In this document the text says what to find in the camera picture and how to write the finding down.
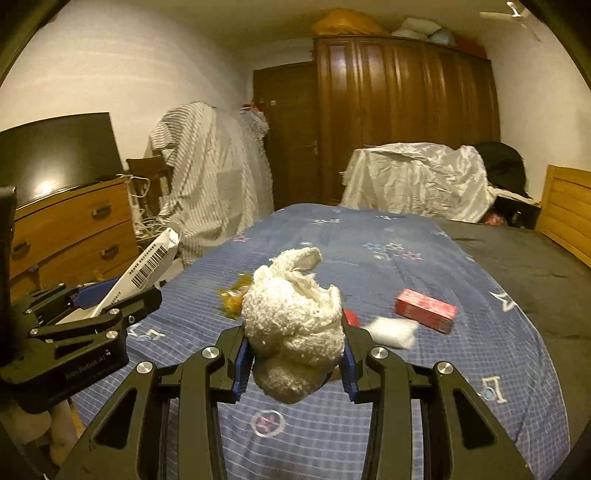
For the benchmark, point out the white barcode paper packet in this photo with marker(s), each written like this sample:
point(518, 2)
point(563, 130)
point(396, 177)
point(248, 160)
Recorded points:
point(147, 263)

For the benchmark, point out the dark grey bedsheet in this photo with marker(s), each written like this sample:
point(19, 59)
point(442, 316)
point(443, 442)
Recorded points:
point(521, 277)

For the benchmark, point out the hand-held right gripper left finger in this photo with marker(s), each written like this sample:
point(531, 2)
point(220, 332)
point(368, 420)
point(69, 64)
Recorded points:
point(240, 364)

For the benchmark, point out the person's left hand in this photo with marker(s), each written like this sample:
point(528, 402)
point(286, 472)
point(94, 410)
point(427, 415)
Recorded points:
point(60, 429)

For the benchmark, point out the blue checked star bedsheet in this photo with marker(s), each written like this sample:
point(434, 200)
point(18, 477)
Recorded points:
point(323, 240)

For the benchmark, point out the white crumpled sheet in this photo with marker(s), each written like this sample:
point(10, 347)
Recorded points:
point(415, 180)

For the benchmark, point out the orange plastic wrapper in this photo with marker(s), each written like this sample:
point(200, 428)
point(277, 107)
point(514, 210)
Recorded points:
point(235, 295)

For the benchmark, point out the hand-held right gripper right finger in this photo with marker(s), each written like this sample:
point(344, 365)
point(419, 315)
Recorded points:
point(349, 371)

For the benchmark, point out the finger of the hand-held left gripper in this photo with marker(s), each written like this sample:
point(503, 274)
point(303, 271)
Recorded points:
point(106, 318)
point(55, 300)

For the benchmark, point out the dark wooden wardrobe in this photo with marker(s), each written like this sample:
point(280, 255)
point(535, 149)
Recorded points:
point(406, 101)

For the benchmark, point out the red patterned bag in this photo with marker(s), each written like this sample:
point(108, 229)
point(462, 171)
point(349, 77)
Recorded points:
point(496, 218)

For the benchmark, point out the wooden chair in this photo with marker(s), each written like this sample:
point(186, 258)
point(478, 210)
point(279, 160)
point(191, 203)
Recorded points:
point(147, 166)

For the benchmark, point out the orange plastic bag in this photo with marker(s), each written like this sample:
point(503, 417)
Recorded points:
point(346, 21)

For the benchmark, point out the white ceiling fan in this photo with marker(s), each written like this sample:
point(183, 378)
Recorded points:
point(512, 14)

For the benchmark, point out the black television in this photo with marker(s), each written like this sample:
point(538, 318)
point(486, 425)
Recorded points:
point(60, 157)

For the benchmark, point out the black bedside table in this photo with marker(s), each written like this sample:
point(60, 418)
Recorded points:
point(521, 210)

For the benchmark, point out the white fluffy towel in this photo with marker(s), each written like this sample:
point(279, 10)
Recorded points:
point(291, 332)

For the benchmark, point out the red and white box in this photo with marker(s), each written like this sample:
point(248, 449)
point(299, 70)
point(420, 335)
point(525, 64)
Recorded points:
point(425, 311)
point(352, 317)

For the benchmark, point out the grey striped cloth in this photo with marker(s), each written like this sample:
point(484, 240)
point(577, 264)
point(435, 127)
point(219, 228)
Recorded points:
point(212, 175)

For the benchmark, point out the dark wooden door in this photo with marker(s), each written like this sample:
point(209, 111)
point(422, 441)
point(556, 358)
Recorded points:
point(291, 138)

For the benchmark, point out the pile of pale pillows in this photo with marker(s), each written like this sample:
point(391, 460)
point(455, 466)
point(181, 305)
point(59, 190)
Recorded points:
point(425, 28)

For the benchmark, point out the black clothing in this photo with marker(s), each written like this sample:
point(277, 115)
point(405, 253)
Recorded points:
point(503, 166)

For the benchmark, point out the wooden dresser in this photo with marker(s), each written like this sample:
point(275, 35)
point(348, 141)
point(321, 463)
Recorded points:
point(69, 221)

